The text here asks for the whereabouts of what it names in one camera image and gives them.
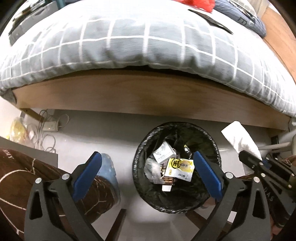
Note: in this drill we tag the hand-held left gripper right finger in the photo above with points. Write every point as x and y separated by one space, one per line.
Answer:
208 176

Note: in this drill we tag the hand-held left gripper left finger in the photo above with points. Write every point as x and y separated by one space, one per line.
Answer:
87 176

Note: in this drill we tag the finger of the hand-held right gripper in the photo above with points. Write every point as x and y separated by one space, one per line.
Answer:
281 170
251 161

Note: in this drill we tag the yellow snack packet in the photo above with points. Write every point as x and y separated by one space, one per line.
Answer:
178 168

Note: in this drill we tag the brown cookie box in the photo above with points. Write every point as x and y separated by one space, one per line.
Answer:
167 180

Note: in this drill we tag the white beige small box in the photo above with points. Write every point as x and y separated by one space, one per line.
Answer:
163 153

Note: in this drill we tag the bin with black liner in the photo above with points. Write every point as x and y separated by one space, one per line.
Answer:
161 199

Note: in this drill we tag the clear plastic bag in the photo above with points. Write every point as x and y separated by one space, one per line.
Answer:
151 170

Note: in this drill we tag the white chair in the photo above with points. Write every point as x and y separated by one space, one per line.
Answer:
289 139

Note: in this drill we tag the dark grey board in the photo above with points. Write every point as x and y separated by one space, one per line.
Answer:
34 155

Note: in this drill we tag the person's left leg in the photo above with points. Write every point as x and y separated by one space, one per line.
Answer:
23 180

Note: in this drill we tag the yellow plastic bag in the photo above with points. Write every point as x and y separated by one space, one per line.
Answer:
17 129

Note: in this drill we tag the grey checked bed sheet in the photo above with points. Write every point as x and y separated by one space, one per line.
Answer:
138 46

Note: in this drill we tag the blue striped quilt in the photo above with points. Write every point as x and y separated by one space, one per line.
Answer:
240 16

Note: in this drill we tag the black flat wrapper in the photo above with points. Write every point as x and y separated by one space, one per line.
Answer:
208 19

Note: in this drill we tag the grey checked pillow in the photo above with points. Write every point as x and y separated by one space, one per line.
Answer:
246 5

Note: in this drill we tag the red plastic bag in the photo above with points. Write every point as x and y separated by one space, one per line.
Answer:
198 3

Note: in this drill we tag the wooden bed frame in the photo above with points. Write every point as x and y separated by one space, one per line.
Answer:
138 95

